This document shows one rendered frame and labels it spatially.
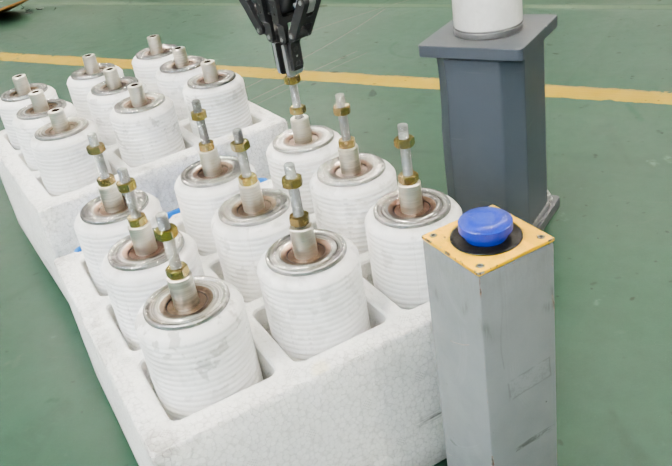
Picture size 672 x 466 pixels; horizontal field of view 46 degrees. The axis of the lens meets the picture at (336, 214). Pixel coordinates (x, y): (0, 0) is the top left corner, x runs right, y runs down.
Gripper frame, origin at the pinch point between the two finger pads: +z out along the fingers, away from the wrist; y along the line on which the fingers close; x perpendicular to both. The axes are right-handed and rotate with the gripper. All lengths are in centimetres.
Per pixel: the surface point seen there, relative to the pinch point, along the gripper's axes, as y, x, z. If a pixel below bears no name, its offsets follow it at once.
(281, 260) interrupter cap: 20.0, -19.1, 10.1
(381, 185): 16.1, -2.6, 11.0
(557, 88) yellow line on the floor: -20, 80, 36
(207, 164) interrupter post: -1.8, -12.5, 8.9
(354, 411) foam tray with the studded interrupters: 27.8, -19.7, 23.3
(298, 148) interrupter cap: 1.9, -2.3, 10.2
